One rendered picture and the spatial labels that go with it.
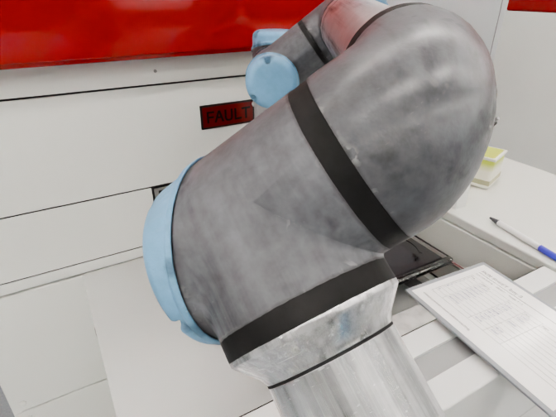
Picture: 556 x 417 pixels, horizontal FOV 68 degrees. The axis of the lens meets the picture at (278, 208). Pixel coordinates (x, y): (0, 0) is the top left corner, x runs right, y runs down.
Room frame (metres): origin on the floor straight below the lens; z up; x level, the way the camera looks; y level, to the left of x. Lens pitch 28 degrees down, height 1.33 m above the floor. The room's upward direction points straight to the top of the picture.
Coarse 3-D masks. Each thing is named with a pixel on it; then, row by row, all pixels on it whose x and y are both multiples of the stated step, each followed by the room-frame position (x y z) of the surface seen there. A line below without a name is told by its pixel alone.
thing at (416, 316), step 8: (416, 304) 0.51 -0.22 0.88; (400, 312) 0.49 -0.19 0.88; (408, 312) 0.49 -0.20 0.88; (416, 312) 0.49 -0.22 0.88; (424, 312) 0.49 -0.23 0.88; (392, 320) 0.47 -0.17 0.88; (400, 320) 0.47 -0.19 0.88; (408, 320) 0.47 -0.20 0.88; (416, 320) 0.47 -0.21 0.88; (424, 320) 0.47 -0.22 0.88; (400, 328) 0.46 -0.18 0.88; (408, 328) 0.46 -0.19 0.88
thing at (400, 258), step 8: (408, 240) 0.67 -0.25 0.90; (392, 248) 0.64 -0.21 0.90; (400, 248) 0.64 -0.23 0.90; (408, 248) 0.64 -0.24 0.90; (416, 248) 0.64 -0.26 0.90; (424, 248) 0.64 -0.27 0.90; (384, 256) 0.61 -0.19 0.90; (392, 256) 0.61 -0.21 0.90; (400, 256) 0.61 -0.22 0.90; (408, 256) 0.61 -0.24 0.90; (416, 256) 0.61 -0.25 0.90; (424, 256) 0.61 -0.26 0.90; (432, 256) 0.61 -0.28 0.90; (440, 256) 0.61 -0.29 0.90; (392, 264) 0.59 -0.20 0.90; (400, 264) 0.59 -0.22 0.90; (408, 264) 0.59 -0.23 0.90; (416, 264) 0.59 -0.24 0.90; (424, 264) 0.59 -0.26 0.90; (400, 272) 0.57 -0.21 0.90
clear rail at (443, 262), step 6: (444, 258) 0.60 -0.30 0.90; (450, 258) 0.61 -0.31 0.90; (432, 264) 0.59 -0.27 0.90; (438, 264) 0.59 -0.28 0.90; (444, 264) 0.59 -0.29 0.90; (426, 270) 0.57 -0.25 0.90; (432, 270) 0.58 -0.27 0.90; (402, 276) 0.55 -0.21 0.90; (408, 276) 0.55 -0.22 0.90; (414, 276) 0.56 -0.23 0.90; (402, 282) 0.54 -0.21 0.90
